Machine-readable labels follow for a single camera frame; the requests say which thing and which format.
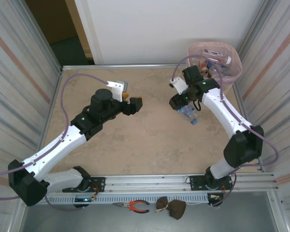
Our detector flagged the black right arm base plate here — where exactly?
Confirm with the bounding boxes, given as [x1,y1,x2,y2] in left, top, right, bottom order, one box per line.
[189,174,233,191]

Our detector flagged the brown cloth pouch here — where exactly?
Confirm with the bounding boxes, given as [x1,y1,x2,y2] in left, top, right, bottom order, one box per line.
[156,196,187,220]

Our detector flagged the pink waste basket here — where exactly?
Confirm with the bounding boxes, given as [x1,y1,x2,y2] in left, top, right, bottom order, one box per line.
[187,42,244,85]

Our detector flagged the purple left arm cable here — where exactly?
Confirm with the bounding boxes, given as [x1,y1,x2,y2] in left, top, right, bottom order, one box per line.
[0,73,110,211]

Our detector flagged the white door frame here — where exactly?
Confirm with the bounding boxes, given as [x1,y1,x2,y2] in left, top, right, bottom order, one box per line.
[73,0,104,65]

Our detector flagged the grey metal shelf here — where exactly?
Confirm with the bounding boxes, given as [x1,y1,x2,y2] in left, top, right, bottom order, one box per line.
[8,192,290,232]

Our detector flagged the orange handled pliers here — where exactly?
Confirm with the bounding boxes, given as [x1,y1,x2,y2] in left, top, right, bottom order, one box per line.
[112,200,150,214]

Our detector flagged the aluminium table frame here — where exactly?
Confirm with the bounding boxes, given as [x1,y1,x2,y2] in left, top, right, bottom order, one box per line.
[16,63,281,194]

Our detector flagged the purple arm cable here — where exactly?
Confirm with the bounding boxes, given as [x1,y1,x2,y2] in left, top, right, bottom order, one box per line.
[170,55,280,207]
[0,73,110,211]

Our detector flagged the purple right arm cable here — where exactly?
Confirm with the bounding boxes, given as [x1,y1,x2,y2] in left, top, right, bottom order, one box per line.
[170,55,280,207]

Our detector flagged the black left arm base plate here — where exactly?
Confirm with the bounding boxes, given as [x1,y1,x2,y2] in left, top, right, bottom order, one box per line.
[62,176,106,193]

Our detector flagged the clear bottle colourful label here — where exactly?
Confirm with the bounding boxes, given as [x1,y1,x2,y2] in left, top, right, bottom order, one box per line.
[181,112,199,126]

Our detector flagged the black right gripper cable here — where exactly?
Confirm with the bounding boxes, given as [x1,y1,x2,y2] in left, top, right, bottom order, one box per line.
[192,99,203,112]

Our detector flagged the white slotted cable duct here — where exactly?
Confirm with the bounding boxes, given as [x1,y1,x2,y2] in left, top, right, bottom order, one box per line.
[26,194,208,204]

